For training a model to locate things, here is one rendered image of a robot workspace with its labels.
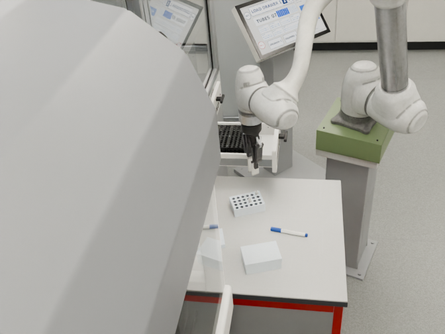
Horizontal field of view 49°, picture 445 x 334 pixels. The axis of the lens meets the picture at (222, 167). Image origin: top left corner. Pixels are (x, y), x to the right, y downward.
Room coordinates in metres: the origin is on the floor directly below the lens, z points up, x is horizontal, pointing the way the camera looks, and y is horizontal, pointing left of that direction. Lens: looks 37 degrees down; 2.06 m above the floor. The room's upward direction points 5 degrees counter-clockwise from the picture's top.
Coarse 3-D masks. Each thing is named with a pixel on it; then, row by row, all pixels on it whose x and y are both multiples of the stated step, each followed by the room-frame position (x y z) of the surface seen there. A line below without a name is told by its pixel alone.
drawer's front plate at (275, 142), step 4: (276, 132) 1.73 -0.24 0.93; (280, 132) 1.86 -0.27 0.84; (276, 136) 1.70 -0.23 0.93; (276, 140) 1.67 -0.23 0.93; (276, 144) 1.64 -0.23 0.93; (272, 148) 1.62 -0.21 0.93; (276, 148) 1.62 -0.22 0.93; (272, 152) 1.60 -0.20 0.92; (276, 152) 1.61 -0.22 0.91; (272, 156) 1.60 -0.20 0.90; (276, 156) 1.61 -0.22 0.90; (272, 160) 1.60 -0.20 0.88; (276, 160) 1.60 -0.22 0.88; (272, 164) 1.60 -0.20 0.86; (276, 164) 1.60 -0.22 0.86; (272, 168) 1.60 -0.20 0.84; (276, 168) 1.60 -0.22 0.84
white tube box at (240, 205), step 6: (252, 192) 1.51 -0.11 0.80; (258, 192) 1.51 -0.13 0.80; (234, 198) 1.49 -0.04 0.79; (240, 198) 1.49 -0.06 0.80; (246, 198) 1.48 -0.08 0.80; (252, 198) 1.49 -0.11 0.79; (258, 198) 1.48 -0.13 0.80; (234, 204) 1.46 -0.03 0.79; (240, 204) 1.46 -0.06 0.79; (246, 204) 1.45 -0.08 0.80; (252, 204) 1.45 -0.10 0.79; (258, 204) 1.44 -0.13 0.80; (264, 204) 1.44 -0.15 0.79; (234, 210) 1.42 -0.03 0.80; (240, 210) 1.42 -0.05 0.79; (246, 210) 1.43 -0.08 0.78; (252, 210) 1.43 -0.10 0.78; (258, 210) 1.43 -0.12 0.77; (264, 210) 1.44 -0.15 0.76; (234, 216) 1.42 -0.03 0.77
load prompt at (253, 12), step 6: (270, 0) 2.65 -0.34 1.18; (276, 0) 2.67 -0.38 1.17; (282, 0) 2.68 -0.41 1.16; (288, 0) 2.70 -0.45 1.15; (252, 6) 2.58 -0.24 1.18; (258, 6) 2.60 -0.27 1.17; (264, 6) 2.61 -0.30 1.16; (270, 6) 2.63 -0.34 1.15; (276, 6) 2.64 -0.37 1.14; (252, 12) 2.56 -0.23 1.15; (258, 12) 2.57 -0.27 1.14; (264, 12) 2.59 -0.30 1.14
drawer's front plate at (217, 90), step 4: (216, 84) 2.22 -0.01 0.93; (220, 84) 2.24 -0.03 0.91; (216, 88) 2.18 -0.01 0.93; (220, 88) 2.23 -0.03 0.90; (216, 92) 2.13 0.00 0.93; (220, 92) 2.22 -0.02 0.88; (212, 96) 2.10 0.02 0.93; (216, 96) 2.12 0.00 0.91; (220, 96) 2.21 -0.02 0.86; (212, 100) 2.06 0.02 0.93; (216, 104) 2.10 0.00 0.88; (220, 104) 2.20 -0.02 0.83
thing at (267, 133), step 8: (264, 128) 1.86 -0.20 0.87; (272, 128) 1.86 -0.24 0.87; (264, 136) 1.85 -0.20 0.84; (272, 136) 1.85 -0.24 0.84; (264, 144) 1.78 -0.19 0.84; (272, 144) 1.78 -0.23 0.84; (224, 152) 1.67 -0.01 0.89; (264, 152) 1.72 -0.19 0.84; (224, 160) 1.66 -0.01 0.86; (232, 160) 1.65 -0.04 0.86; (240, 160) 1.64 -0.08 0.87; (264, 160) 1.62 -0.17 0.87
